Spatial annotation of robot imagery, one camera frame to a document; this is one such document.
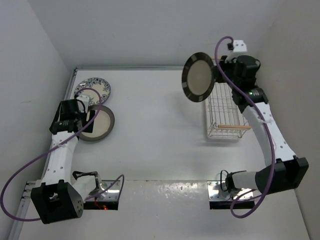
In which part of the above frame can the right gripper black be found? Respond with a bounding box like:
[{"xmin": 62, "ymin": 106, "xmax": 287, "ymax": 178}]
[{"xmin": 212, "ymin": 55, "xmax": 240, "ymax": 90}]

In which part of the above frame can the grey rim cream plate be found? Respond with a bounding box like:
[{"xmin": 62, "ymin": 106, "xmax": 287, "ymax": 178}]
[{"xmin": 79, "ymin": 105, "xmax": 115, "ymax": 142}]

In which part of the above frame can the black checkered rim plate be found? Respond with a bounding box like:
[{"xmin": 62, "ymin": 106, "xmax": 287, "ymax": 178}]
[{"xmin": 181, "ymin": 52, "xmax": 215, "ymax": 103}]

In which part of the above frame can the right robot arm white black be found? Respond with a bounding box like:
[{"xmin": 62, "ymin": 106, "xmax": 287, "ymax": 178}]
[{"xmin": 214, "ymin": 55, "xmax": 309, "ymax": 194}]

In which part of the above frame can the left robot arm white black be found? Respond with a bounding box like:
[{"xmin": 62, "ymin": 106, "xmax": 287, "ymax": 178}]
[{"xmin": 30, "ymin": 94, "xmax": 99, "ymax": 224}]

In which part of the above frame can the blue floral white plate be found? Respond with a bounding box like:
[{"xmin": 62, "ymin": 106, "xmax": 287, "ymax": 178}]
[{"xmin": 73, "ymin": 77, "xmax": 111, "ymax": 106}]

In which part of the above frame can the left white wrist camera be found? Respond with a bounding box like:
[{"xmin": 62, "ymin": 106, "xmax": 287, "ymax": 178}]
[{"xmin": 74, "ymin": 94, "xmax": 90, "ymax": 108}]

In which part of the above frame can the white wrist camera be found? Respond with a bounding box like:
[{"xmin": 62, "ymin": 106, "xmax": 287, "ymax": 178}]
[
  {"xmin": 74, "ymin": 94, "xmax": 90, "ymax": 108},
  {"xmin": 226, "ymin": 40, "xmax": 247, "ymax": 61}
]

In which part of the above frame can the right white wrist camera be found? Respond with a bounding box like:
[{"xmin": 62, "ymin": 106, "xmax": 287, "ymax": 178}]
[{"xmin": 226, "ymin": 40, "xmax": 247, "ymax": 61}]

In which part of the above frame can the wire dish rack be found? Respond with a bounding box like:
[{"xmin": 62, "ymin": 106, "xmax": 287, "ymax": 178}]
[{"xmin": 202, "ymin": 56, "xmax": 252, "ymax": 139}]

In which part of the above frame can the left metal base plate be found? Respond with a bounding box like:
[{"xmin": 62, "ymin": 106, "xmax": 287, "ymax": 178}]
[{"xmin": 85, "ymin": 179, "xmax": 122, "ymax": 202}]

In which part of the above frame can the metal base plate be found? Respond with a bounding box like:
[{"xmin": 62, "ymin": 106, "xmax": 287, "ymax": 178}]
[
  {"xmin": 207, "ymin": 180, "xmax": 254, "ymax": 202},
  {"xmin": 85, "ymin": 179, "xmax": 122, "ymax": 202}
]

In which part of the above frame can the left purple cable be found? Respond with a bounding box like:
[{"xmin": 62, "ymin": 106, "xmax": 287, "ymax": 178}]
[{"xmin": 0, "ymin": 87, "xmax": 125, "ymax": 222}]

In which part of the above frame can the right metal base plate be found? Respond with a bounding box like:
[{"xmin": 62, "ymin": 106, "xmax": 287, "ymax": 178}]
[{"xmin": 207, "ymin": 180, "xmax": 254, "ymax": 202}]

